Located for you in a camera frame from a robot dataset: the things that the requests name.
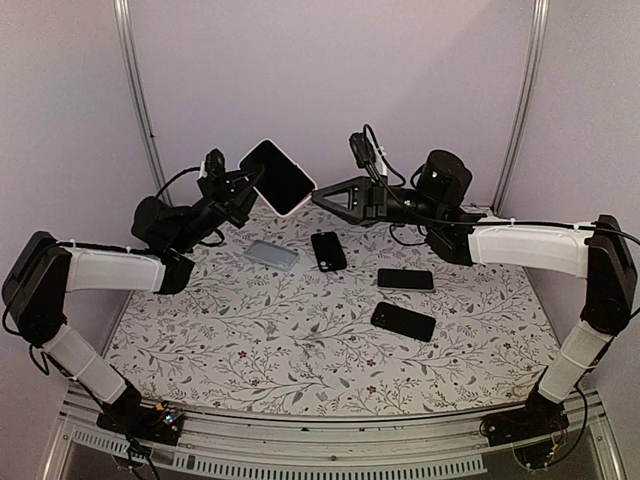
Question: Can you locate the right aluminium frame post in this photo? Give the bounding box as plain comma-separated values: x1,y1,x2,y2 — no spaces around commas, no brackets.
491,0,550,213

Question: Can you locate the front aluminium rail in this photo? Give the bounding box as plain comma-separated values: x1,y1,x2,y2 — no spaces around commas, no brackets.
43,388,631,479

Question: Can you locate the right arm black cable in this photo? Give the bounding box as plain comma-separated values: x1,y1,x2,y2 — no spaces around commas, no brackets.
362,123,640,241

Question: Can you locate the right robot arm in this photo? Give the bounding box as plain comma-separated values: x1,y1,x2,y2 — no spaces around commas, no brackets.
312,150,638,436

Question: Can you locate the floral patterned table mat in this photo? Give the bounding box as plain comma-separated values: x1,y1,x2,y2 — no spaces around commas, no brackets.
106,206,559,416

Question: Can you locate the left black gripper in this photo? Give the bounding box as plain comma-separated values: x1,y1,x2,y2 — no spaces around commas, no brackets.
170,163,269,254

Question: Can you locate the aluminium frame post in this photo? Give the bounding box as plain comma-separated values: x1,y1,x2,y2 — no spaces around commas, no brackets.
112,0,168,191
491,0,550,213

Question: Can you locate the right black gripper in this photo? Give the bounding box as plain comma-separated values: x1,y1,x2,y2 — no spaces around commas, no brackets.
312,174,443,228

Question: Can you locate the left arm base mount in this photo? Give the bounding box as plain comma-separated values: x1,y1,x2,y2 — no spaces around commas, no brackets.
97,402,184,446

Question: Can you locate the black phone case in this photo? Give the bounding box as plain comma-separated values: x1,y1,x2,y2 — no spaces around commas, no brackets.
311,232,347,273

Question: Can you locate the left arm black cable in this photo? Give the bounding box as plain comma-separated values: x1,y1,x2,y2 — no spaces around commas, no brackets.
154,167,201,199

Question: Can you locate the light blue phone case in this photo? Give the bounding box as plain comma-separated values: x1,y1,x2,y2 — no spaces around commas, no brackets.
243,240,299,271

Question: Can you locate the left aluminium frame post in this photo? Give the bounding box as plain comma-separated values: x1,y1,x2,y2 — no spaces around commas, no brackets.
112,0,168,191

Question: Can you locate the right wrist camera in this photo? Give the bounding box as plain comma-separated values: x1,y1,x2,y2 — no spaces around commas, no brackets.
349,132,388,183

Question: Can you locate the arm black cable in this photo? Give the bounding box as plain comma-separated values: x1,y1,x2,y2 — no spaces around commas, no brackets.
362,123,640,241
154,167,201,199

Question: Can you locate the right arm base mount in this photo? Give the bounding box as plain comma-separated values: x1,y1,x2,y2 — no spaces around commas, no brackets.
479,407,569,471

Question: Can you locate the black phone with white edge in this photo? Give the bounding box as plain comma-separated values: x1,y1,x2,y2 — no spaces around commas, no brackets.
238,139,317,218

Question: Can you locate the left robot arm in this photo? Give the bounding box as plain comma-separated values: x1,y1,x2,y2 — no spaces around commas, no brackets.
2,160,264,434

